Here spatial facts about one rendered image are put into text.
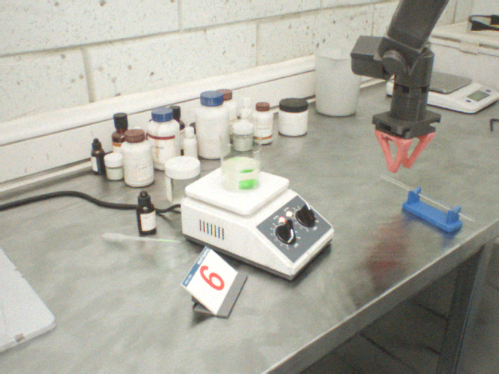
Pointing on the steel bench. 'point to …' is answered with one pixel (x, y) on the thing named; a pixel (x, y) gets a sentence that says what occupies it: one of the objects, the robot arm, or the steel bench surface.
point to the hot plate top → (229, 200)
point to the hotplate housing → (244, 234)
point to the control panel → (306, 235)
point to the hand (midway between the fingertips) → (399, 165)
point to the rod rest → (442, 220)
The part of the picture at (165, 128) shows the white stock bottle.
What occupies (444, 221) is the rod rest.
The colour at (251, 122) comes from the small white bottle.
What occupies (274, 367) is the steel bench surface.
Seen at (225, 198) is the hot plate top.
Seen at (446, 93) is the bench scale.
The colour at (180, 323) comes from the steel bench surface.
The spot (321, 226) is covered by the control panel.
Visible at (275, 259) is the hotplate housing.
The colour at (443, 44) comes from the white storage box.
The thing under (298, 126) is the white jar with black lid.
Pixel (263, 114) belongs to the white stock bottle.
